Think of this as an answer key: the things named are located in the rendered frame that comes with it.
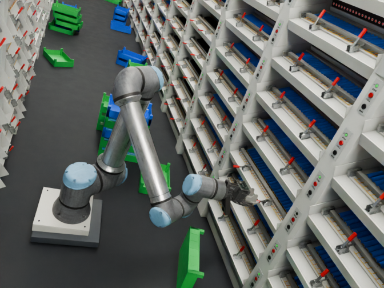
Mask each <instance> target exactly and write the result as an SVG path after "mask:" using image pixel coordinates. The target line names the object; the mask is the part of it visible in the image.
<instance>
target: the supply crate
mask: <svg viewBox="0 0 384 288"><path fill-rule="evenodd" d="M151 107H152V103H149V108H148V109H149V112H148V115H147V118H145V119H146V122H147V125H148V126H150V125H151V121H152V118H153V115H152V113H151ZM119 112H120V108H119V106H117V105H115V104H114V101H113V96H112V94H110V98H109V103H108V107H107V113H106V117H110V118H115V119H117V117H118V114H119Z"/></svg>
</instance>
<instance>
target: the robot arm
mask: <svg viewBox="0 0 384 288"><path fill-rule="evenodd" d="M163 83H164V80H163V75H162V73H161V71H160V70H159V69H158V68H157V67H155V66H149V65H147V66H136V67H133V66H131V67H127V68H124V69H123V70H122V71H120V72H119V74H118V75H117V77H116V78H115V81H114V83H113V88H112V96H113V101H114V104H115V105H117V106H119V108H120V112H119V114H118V117H117V120H116V122H115V125H114V127H113V130H112V132H111V135H110V138H109V140H108V143H107V145H106V148H105V150H104V153H102V154H100V155H99V156H98V158H97V160H96V163H95V164H93V165H91V164H87V163H85V162H76V163H73V164H71V165H69V166H68V167H67V169H66V170H65V173H64V175H63V180H62V185H61V190H60V194H59V197H58V198H57V199H56V200H55V201H54V203H53V207H52V212H53V215H54V216H55V218H56V219H57V220H59V221H60V222H63V223H66V224H71V225H74V224H79V223H82V222H84V221H85V220H87V219H88V217H89V215H90V212H91V207H90V202H89V201H90V197H91V196H92V195H95V194H98V193H100V192H103V191H105V190H108V189H110V188H113V187H116V186H119V185H120V184H122V183H124V181H125V180H126V178H127V168H126V164H125V162H124V160H125V158H126V155H127V153H128V150H129V148H130V146H131V145H132V147H133V150H134V153H135V156H136V159H137V162H138V165H139V168H140V171H141V174H142V177H143V180H144V183H145V186H146V190H147V193H148V195H149V198H150V203H151V206H152V208H151V209H150V212H149V217H150V219H151V221H152V223H153V224H154V225H156V226H157V227H160V228H163V227H166V226H168V225H170V224H171V223H173V222H174V221H176V220H178V219H180V218H186V217H188V216H189V215H190V214H191V213H192V212H193V210H194V209H195V208H196V206H197V205H198V204H199V203H200V201H201V200H202V199H203V198H207V199H213V200H217V201H220V200H222V210H223V212H224V214H225V215H228V214H230V201H232V202H234V203H236V204H238V205H242V206H246V207H248V206H252V205H256V204H258V203H259V201H257V200H258V194H255V195H253V193H254V188H251V189H249V188H248V186H247V184H246V183H245V181H241V180H237V179H236V180H235V181H234V183H231V182H230V181H229V180H228V179H226V180H225V181H223V180H220V179H215V178H210V177H205V176H201V175H199V174H189V175H188V176H187V177H186V178H185V180H184V182H183V185H182V192H181V193H180V195H178V196H176V197H174V198H172V197H171V195H170V192H169V189H168V186H167V183H166V180H165V177H164V174H163V171H162V168H161V164H160V162H159V159H158V156H157V152H156V150H155V147H154V144H153V140H152V137H151V134H150V131H149V128H148V125H147V122H146V119H145V116H144V114H145V112H146V110H147V107H148V105H149V103H150V101H151V100H152V98H153V95H154V93H155V92H158V91H160V90H161V89H162V88H163ZM244 199H245V200H244Z"/></svg>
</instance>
